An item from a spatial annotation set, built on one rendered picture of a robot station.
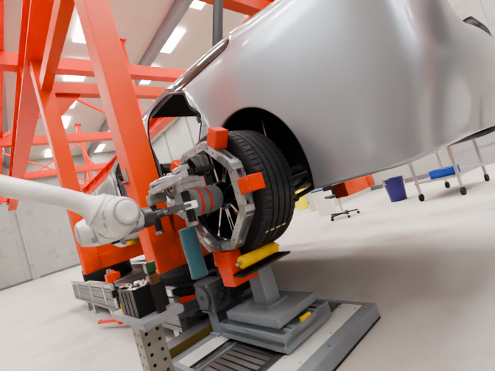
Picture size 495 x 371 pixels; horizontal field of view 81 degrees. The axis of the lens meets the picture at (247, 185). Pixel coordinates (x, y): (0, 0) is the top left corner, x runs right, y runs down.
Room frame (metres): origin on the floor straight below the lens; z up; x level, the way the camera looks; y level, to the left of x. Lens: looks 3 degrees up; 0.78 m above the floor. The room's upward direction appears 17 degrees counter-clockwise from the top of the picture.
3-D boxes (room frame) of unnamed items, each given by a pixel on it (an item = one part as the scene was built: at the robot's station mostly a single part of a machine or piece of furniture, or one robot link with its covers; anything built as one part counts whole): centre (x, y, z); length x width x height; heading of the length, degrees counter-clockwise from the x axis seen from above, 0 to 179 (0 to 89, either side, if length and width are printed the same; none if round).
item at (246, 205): (1.48, 0.20, 0.85); 0.54 x 0.07 x 0.54; 42
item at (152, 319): (1.32, 0.60, 0.44); 0.43 x 0.17 x 0.03; 42
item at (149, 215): (1.09, 0.38, 0.83); 0.09 x 0.08 x 0.07; 132
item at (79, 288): (4.30, 2.31, 0.19); 1.00 x 0.86 x 0.39; 42
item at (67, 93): (4.14, 0.90, 2.54); 2.58 x 0.12 x 0.42; 132
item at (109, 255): (3.45, 1.66, 0.69); 0.52 x 0.17 x 0.35; 132
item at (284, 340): (1.60, 0.07, 0.13); 0.50 x 0.36 x 0.10; 42
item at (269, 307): (1.60, 0.07, 0.32); 0.40 x 0.30 x 0.28; 42
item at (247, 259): (1.46, 0.04, 0.51); 0.29 x 0.06 x 0.06; 132
